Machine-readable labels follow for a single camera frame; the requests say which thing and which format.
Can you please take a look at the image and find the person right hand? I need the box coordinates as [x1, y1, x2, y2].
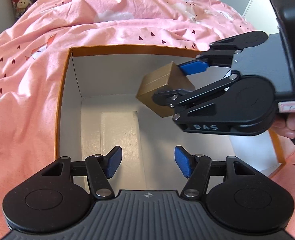
[271, 113, 295, 139]

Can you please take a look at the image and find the small gold cardboard box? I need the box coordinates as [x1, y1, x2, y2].
[136, 62, 195, 118]

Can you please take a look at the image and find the pink heart-print duvet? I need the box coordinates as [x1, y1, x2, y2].
[0, 0, 295, 240]

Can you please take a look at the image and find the white box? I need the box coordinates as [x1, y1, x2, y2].
[100, 111, 147, 193]

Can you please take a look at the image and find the orange cardboard storage box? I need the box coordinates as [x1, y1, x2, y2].
[55, 45, 286, 190]

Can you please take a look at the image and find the white door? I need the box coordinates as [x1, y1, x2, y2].
[243, 0, 279, 35]

